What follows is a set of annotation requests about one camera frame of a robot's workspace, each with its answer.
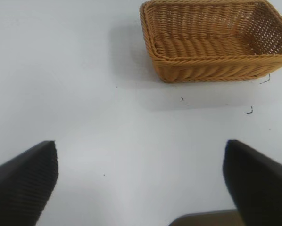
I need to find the tan wicker basket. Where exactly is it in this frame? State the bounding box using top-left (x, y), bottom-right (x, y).
top-left (139, 0), bottom-right (282, 83)

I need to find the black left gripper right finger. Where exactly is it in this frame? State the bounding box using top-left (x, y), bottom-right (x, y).
top-left (222, 139), bottom-right (282, 226)

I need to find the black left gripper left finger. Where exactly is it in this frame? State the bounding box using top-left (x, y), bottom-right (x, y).
top-left (0, 140), bottom-right (59, 226)

